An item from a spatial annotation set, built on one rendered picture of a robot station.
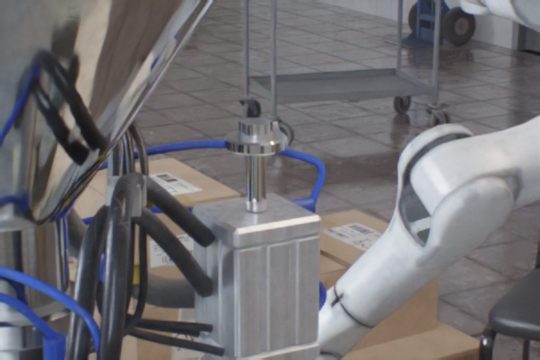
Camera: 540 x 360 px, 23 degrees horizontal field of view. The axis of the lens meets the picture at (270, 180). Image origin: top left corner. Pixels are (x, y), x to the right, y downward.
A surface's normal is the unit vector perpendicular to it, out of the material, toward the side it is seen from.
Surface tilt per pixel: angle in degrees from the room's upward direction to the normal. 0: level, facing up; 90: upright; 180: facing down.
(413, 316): 90
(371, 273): 73
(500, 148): 30
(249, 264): 90
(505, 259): 0
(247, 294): 90
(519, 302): 0
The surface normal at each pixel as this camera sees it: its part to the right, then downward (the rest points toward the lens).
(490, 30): -0.87, 0.14
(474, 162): 0.15, -0.66
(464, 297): 0.00, -0.96
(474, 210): 0.36, 0.62
